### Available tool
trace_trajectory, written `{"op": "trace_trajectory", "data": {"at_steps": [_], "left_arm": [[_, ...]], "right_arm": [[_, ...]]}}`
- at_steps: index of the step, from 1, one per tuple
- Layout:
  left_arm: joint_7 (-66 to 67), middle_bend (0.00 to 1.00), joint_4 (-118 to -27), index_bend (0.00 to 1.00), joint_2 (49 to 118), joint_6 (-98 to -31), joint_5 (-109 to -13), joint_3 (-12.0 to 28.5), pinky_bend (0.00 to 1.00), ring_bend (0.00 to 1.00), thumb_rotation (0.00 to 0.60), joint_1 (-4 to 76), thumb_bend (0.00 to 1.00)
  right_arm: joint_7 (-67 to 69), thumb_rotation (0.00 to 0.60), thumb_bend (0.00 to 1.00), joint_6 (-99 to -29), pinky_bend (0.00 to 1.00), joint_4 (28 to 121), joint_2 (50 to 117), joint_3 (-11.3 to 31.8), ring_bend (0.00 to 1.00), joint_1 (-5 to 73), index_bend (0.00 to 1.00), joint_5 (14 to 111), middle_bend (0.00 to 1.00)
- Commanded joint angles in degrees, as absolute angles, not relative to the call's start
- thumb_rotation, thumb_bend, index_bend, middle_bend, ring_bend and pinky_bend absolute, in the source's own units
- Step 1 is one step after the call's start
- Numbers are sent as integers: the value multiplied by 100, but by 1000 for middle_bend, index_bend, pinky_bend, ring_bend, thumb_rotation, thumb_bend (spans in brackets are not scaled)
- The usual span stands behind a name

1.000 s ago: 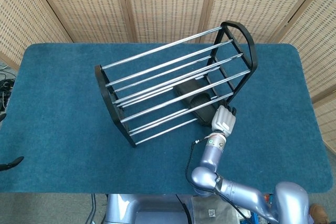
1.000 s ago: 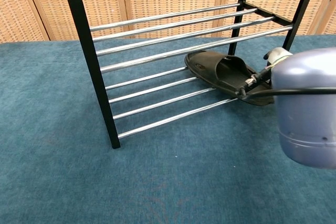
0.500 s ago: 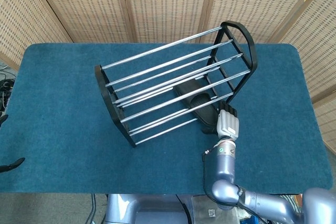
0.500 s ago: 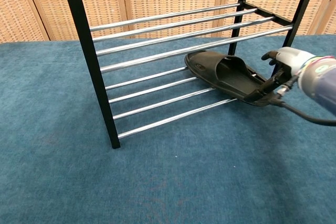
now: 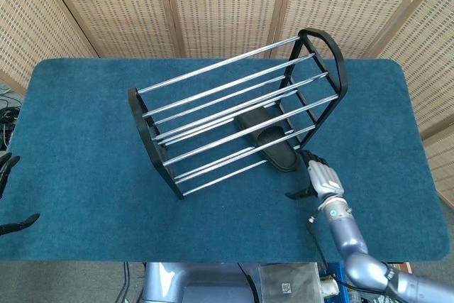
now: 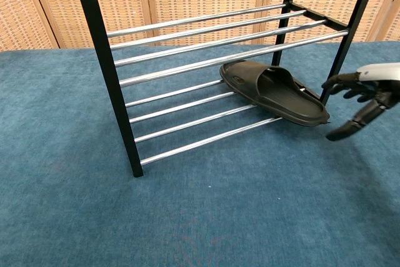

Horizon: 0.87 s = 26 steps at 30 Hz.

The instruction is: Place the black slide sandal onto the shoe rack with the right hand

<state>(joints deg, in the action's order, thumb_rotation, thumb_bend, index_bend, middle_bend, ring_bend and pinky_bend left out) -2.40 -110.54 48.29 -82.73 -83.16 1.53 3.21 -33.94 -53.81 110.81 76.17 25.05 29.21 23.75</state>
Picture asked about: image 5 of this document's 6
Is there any black rubber slide sandal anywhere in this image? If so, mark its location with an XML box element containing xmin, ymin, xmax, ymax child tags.
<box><xmin>233</xmin><ymin>110</ymin><xmax>299</xmax><ymax>172</ymax></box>

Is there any woven wicker folding screen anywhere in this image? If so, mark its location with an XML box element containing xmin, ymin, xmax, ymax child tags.
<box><xmin>0</xmin><ymin>0</ymin><xmax>454</xmax><ymax>208</ymax></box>

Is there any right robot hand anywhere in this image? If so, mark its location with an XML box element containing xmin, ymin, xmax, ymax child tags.
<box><xmin>285</xmin><ymin>149</ymin><xmax>347</xmax><ymax>200</ymax></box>

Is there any black cable bundle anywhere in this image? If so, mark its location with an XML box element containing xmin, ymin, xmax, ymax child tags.
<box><xmin>0</xmin><ymin>82</ymin><xmax>23</xmax><ymax>151</ymax></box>

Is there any blue carpet mat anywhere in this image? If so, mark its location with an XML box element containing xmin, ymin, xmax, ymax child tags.
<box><xmin>0</xmin><ymin>57</ymin><xmax>451</xmax><ymax>265</ymax></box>

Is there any black and chrome shoe rack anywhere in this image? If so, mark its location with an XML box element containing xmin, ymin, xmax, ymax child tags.
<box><xmin>127</xmin><ymin>28</ymin><xmax>349</xmax><ymax>200</ymax></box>

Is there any grey box with QR code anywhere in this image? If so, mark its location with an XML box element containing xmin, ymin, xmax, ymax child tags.
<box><xmin>258</xmin><ymin>263</ymin><xmax>322</xmax><ymax>303</ymax></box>

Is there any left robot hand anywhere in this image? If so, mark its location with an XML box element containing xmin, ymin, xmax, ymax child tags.
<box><xmin>0</xmin><ymin>153</ymin><xmax>40</xmax><ymax>236</ymax></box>

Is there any blue crate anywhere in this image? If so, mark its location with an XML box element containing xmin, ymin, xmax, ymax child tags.
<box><xmin>318</xmin><ymin>263</ymin><xmax>358</xmax><ymax>303</ymax></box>

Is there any grey-blue robot torso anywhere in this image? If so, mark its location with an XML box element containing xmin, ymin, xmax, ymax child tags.
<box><xmin>141</xmin><ymin>262</ymin><xmax>263</xmax><ymax>303</ymax></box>

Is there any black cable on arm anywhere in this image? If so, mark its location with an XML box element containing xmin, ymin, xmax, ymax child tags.
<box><xmin>306</xmin><ymin>214</ymin><xmax>333</xmax><ymax>270</ymax></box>

